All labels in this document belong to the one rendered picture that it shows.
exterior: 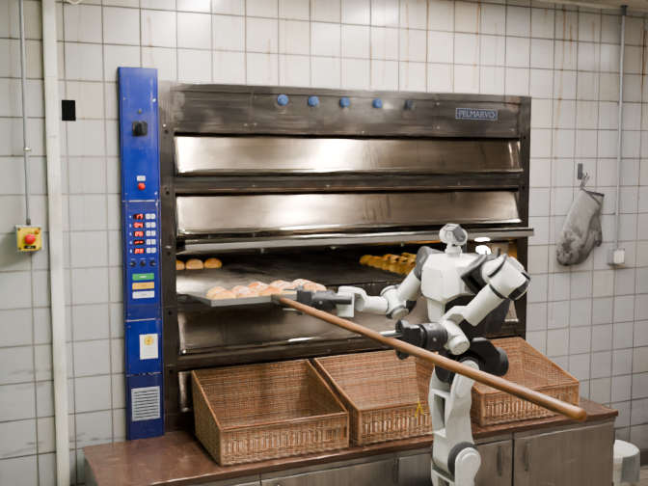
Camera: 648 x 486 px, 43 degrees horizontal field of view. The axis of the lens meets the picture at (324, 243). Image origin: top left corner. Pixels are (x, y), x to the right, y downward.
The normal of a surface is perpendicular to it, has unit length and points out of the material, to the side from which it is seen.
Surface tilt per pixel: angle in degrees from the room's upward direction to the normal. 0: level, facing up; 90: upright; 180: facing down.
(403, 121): 90
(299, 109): 90
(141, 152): 90
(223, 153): 69
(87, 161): 90
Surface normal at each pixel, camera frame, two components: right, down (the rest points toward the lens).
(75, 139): 0.40, 0.09
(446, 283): -0.47, 0.00
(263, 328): 0.38, -0.25
